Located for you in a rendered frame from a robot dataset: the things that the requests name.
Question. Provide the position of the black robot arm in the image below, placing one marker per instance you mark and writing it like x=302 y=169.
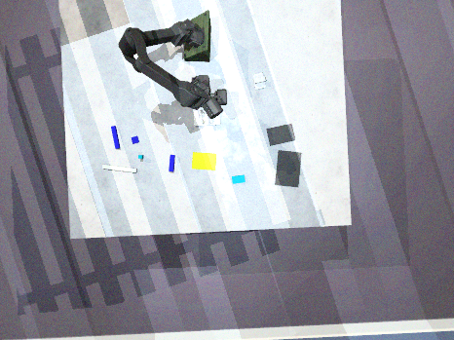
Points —
x=134 y=41

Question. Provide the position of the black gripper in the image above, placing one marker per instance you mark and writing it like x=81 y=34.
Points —
x=221 y=96

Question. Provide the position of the small cyan cube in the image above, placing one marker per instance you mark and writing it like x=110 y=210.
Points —
x=238 y=179

